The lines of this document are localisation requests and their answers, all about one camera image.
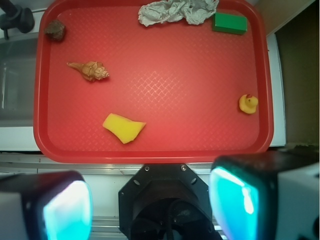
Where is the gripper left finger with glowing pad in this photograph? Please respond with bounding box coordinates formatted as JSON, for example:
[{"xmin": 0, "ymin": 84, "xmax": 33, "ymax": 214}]
[{"xmin": 0, "ymin": 170, "xmax": 93, "ymax": 240}]

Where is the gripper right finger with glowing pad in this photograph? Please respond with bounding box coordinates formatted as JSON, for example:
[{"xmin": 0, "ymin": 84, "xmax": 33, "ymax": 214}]
[{"xmin": 208, "ymin": 150, "xmax": 320, "ymax": 240}]

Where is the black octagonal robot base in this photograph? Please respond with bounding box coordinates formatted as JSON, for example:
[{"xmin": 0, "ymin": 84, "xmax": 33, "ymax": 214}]
[{"xmin": 118, "ymin": 164, "xmax": 222, "ymax": 240}]

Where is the brown rock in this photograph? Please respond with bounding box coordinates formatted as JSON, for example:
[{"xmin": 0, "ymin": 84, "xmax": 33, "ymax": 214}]
[{"xmin": 44, "ymin": 19, "xmax": 66, "ymax": 42}]

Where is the yellow rubber duck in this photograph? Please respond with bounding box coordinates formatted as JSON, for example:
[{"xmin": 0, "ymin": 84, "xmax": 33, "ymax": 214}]
[{"xmin": 238, "ymin": 94, "xmax": 259, "ymax": 115}]

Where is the yellow sponge piece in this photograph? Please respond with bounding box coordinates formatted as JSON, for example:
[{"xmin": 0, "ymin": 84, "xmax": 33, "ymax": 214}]
[{"xmin": 102, "ymin": 113, "xmax": 147, "ymax": 144}]

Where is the red plastic tray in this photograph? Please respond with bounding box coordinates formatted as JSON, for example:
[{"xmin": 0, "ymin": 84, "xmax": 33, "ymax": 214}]
[{"xmin": 33, "ymin": 0, "xmax": 274, "ymax": 164}]

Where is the brown conch seashell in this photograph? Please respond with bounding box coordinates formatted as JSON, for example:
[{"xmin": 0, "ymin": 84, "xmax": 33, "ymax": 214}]
[{"xmin": 66, "ymin": 61, "xmax": 110, "ymax": 82}]

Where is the green rectangular block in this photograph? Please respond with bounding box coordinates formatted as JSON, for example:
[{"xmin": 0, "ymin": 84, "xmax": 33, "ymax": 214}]
[{"xmin": 212, "ymin": 12, "xmax": 248, "ymax": 35}]

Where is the crumpled grey paper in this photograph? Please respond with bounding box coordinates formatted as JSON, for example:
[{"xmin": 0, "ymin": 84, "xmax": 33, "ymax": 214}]
[{"xmin": 138, "ymin": 0, "xmax": 219, "ymax": 27}]

